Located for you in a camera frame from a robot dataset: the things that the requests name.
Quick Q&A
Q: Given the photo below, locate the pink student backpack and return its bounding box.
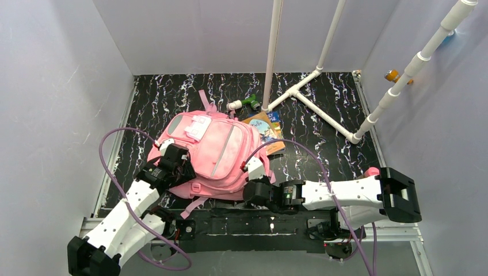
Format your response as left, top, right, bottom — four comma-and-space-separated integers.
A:
157, 90, 276, 219

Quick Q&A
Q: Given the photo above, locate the orange Othello book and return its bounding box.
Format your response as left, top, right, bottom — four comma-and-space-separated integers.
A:
243, 112, 285, 156

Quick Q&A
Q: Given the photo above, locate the blue storey house book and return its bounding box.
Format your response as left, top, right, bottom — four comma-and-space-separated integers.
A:
243, 112, 283, 143

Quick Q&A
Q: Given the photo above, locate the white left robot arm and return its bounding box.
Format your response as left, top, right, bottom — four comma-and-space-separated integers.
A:
67, 140, 196, 275

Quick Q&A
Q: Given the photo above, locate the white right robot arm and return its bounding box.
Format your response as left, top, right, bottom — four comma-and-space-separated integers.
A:
243, 167, 422, 230

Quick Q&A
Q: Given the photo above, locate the green white pipe fitting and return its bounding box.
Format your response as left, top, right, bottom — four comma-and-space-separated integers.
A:
226, 94, 261, 111

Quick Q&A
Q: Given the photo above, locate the pink round cap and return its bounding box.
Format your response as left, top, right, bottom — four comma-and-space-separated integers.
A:
363, 167, 380, 178

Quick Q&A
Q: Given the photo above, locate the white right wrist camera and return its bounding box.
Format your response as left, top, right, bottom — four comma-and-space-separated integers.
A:
241, 156, 266, 182

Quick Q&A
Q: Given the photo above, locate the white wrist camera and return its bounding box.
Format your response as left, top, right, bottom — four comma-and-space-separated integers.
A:
154, 139, 174, 156
241, 156, 266, 182

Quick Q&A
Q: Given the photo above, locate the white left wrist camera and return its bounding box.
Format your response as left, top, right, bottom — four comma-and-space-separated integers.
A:
154, 139, 174, 156

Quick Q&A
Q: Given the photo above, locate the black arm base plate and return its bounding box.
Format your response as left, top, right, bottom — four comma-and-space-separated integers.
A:
174, 208, 353, 253

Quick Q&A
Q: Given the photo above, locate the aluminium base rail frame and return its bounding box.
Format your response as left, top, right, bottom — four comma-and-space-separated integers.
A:
78, 70, 434, 276

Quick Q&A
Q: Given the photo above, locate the orange yellow wall knob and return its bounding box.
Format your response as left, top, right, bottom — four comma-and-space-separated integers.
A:
384, 69, 401, 83

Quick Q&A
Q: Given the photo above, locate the white PVC pipe frame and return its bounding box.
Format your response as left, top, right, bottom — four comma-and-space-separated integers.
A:
261, 0, 479, 145

